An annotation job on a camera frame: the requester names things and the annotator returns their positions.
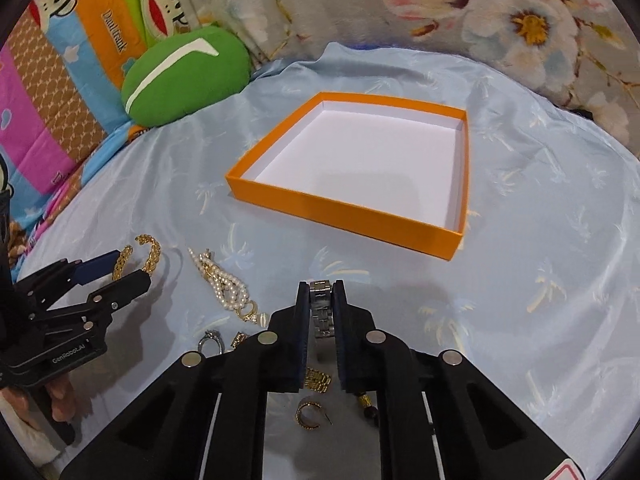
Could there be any grey floral blanket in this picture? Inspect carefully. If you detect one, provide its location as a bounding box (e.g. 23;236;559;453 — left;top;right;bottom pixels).
175;0;640;151

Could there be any black beaded bracelet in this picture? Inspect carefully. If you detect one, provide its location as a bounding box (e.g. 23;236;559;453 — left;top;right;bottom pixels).
356;392;379;419

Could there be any green round pillow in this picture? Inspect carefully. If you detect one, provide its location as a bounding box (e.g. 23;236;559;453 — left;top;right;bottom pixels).
121;27;252;128

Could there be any person's left forearm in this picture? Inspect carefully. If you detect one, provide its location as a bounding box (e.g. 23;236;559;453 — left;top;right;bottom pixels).
0;406;62;467

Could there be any orange cardboard box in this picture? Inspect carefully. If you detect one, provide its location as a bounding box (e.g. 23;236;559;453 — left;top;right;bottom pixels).
224;92;471;262

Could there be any gold twisted bracelet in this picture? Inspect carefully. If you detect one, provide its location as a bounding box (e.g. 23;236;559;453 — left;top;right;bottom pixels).
112;234;163;281

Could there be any silver metal watch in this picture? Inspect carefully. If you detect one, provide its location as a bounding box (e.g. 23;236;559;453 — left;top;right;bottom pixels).
308;280;337;362

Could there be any gold hoop earring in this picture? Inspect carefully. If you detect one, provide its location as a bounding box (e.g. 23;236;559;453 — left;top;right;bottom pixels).
296;396;334;430

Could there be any white pearl bracelet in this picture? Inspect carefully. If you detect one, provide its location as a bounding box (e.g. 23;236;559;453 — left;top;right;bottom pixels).
188;247;271;326

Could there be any gold metal watch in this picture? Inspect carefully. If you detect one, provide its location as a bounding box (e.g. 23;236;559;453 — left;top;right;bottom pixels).
304;366;332;393

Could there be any silver ring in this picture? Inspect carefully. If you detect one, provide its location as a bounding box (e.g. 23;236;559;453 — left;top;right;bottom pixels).
197;330;224;354

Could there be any colourful cartoon printed blanket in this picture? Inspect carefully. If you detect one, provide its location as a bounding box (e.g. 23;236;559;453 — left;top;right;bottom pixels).
0;0;221;271

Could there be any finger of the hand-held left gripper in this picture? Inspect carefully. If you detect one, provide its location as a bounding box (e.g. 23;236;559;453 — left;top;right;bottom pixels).
15;251;124;307
27;270;152;335

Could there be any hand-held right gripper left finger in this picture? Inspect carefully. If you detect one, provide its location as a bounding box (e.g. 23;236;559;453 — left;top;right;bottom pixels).
59;281;313;480

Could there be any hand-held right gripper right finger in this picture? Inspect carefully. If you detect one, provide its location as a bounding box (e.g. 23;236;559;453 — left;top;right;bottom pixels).
333;281;586;480

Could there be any person's left hand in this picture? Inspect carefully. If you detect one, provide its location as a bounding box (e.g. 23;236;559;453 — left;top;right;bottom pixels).
0;377;77;422

